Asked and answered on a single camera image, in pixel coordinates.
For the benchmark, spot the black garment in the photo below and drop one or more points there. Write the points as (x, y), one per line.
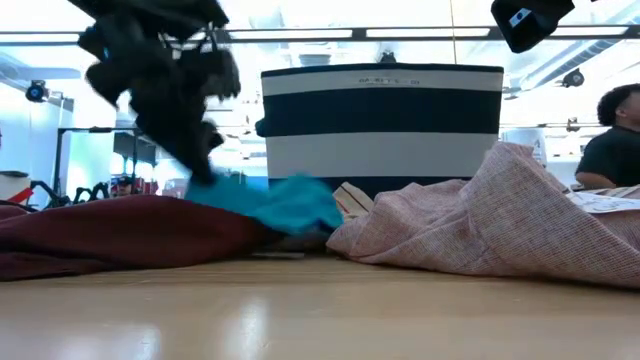
(170, 115)

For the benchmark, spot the pink checked woven shirt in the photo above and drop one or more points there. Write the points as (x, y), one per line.
(500, 225)

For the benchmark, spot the maroon garment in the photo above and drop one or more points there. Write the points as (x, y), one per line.
(125, 230)

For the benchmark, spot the teal garment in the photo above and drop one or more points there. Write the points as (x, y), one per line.
(280, 205)

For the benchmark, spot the cream striped cloth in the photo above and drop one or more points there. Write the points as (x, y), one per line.
(352, 200)

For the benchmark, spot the white cylindrical appliance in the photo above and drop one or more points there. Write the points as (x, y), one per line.
(525, 142)

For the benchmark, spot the person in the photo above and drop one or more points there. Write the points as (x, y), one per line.
(123, 186)
(615, 155)

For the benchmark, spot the red storage rack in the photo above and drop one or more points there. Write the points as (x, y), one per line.
(147, 186)

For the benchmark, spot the navy white striped fabric basket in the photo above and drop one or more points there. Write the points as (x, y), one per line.
(380, 110)

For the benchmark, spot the black background robot arms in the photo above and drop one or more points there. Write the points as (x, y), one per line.
(50, 192)

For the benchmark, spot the white box red stripe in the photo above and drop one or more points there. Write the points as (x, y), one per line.
(12, 187)

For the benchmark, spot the black background rig frame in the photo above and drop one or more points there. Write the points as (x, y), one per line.
(95, 130)

